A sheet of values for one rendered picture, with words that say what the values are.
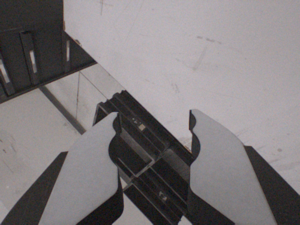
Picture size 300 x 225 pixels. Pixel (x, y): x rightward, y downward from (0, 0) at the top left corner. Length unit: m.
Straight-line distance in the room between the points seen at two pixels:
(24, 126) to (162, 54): 2.89
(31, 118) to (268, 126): 3.08
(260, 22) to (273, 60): 0.06
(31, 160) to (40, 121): 0.61
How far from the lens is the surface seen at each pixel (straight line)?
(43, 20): 1.09
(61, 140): 2.97
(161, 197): 1.24
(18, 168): 2.91
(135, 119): 0.88
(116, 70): 0.49
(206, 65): 0.33
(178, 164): 1.13
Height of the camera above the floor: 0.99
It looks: 39 degrees down
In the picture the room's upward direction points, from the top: 129 degrees counter-clockwise
